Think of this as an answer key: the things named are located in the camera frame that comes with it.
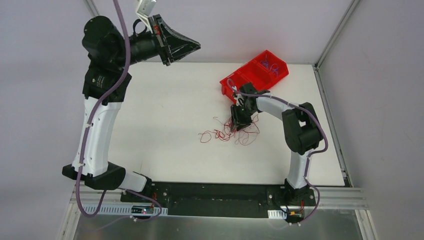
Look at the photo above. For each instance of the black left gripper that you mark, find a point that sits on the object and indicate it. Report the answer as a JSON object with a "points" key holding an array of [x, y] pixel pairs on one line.
{"points": [[162, 40]]}

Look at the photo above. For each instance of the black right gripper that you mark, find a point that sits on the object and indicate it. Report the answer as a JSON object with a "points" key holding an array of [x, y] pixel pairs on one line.
{"points": [[241, 110]]}

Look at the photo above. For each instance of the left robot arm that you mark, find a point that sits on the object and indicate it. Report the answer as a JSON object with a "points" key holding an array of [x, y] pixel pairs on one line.
{"points": [[104, 90]]}

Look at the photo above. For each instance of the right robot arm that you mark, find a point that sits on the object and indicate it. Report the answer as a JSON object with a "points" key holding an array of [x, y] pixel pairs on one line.
{"points": [[301, 128]]}

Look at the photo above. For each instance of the red plastic bin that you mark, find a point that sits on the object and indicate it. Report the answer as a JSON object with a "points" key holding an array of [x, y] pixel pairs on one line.
{"points": [[263, 72]]}

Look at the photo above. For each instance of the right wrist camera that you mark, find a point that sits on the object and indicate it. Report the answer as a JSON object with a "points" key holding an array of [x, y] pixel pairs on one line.
{"points": [[238, 98]]}

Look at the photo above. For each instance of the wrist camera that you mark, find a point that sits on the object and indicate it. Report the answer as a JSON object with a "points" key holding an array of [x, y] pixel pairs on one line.
{"points": [[238, 98], [143, 8]]}

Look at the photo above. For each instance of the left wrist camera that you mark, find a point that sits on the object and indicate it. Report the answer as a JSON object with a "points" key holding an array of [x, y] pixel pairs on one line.
{"points": [[143, 8]]}

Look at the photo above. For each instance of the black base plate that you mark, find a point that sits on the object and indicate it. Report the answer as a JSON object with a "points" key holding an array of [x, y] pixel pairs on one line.
{"points": [[219, 199]]}

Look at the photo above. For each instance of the aluminium frame rail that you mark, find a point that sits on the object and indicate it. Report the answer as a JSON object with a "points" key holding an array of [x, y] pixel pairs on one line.
{"points": [[339, 198]]}

